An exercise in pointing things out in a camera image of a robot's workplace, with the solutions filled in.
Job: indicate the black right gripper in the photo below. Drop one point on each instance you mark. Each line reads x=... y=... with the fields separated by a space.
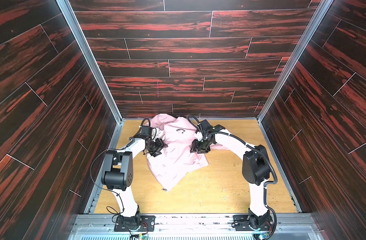
x=201 y=145

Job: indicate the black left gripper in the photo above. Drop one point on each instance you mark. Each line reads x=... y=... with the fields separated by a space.
x=154 y=145

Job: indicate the pink zip-up jacket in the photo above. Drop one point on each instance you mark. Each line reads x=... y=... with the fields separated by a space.
x=176 y=159

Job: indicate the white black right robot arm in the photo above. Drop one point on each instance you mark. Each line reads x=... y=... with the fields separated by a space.
x=256 y=170

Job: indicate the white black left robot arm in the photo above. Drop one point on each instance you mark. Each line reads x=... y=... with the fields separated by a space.
x=118 y=174

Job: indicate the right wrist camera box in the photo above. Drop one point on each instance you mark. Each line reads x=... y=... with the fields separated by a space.
x=206 y=129

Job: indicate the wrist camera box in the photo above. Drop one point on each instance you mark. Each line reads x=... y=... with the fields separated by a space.
x=145 y=132
x=206 y=129

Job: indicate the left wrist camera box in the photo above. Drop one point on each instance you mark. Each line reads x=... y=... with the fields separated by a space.
x=145 y=132

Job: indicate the aluminium frame rail left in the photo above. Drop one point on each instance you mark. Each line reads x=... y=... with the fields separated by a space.
x=80 y=38

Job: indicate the aluminium frame rail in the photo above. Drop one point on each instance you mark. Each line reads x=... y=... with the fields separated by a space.
x=310 y=30
x=80 y=38

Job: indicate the aluminium frame rail right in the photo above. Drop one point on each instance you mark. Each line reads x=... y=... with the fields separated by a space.
x=310 y=30

